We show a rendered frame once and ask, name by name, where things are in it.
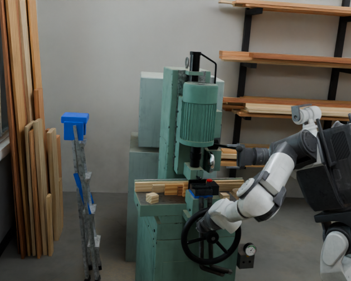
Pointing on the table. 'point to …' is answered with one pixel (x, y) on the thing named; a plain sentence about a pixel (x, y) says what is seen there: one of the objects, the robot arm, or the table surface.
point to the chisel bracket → (189, 173)
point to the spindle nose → (195, 155)
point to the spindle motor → (198, 114)
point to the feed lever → (224, 146)
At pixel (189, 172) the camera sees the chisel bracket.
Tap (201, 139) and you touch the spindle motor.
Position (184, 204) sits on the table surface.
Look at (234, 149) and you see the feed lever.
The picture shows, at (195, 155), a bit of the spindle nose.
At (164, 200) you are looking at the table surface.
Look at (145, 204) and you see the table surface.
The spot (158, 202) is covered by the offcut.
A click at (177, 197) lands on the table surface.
